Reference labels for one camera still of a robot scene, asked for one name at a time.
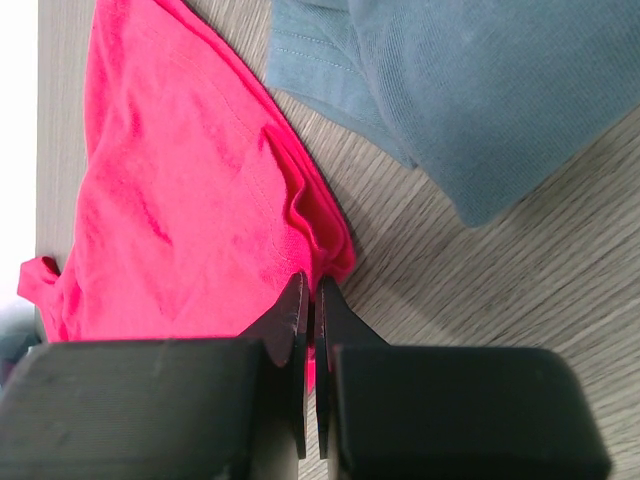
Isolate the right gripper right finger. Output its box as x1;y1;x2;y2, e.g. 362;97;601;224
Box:
314;278;612;479

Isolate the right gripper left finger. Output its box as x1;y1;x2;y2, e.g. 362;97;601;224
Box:
1;273;309;479

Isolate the pink red t shirt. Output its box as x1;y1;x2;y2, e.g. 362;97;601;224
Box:
17;0;358;393

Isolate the grey blue t shirt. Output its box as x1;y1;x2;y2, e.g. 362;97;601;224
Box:
266;1;639;227

